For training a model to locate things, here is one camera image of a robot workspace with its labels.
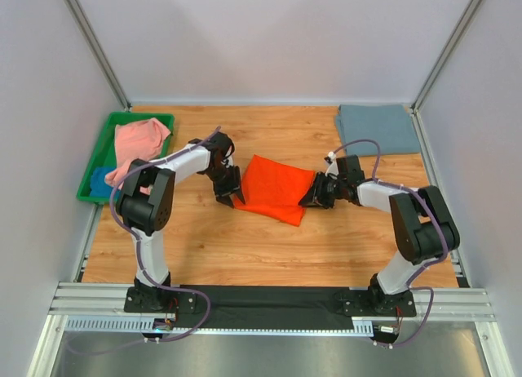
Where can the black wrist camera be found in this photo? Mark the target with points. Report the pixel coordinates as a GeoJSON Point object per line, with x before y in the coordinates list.
{"type": "Point", "coordinates": [221, 148]}
{"type": "Point", "coordinates": [346, 169]}

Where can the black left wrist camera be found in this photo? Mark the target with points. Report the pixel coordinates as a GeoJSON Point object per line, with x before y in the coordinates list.
{"type": "Point", "coordinates": [221, 148]}

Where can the black base plate strip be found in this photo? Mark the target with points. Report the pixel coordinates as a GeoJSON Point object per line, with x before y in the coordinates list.
{"type": "Point", "coordinates": [268, 308]}

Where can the blue cloth in bin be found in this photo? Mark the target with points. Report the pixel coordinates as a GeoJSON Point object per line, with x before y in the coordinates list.
{"type": "Point", "coordinates": [99, 188]}

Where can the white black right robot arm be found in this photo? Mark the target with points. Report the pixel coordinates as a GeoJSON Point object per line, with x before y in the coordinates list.
{"type": "Point", "coordinates": [423, 227]}

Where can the aluminium corner post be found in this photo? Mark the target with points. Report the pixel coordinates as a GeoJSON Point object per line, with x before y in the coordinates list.
{"type": "Point", "coordinates": [458, 32]}
{"type": "Point", "coordinates": [85, 27]}

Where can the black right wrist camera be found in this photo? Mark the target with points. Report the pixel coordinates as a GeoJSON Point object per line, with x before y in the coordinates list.
{"type": "Point", "coordinates": [346, 169]}

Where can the green plastic bin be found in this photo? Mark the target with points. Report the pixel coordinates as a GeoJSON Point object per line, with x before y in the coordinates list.
{"type": "Point", "coordinates": [104, 151]}

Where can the left aluminium corner post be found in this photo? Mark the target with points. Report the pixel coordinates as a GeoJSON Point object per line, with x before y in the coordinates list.
{"type": "Point", "coordinates": [85, 27]}

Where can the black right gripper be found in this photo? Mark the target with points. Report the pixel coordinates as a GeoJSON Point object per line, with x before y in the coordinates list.
{"type": "Point", "coordinates": [323, 190]}

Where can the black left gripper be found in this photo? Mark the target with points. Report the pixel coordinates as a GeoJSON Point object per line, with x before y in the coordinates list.
{"type": "Point", "coordinates": [227, 188]}

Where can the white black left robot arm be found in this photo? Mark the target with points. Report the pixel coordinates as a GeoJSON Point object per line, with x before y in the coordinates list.
{"type": "Point", "coordinates": [145, 204]}

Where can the folded grey blue t shirt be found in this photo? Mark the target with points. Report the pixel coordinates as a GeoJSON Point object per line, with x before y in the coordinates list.
{"type": "Point", "coordinates": [391, 126]}

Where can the aluminium frame rail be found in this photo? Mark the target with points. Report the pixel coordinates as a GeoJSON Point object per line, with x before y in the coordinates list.
{"type": "Point", "coordinates": [439, 304]}

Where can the pink t shirt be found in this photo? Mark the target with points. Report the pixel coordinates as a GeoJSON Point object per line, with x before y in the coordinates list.
{"type": "Point", "coordinates": [136, 140]}

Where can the right aluminium corner post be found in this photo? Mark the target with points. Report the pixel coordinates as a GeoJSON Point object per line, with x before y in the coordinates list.
{"type": "Point", "coordinates": [458, 32]}

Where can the orange t shirt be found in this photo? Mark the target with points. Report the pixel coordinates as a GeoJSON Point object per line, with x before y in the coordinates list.
{"type": "Point", "coordinates": [274, 190]}

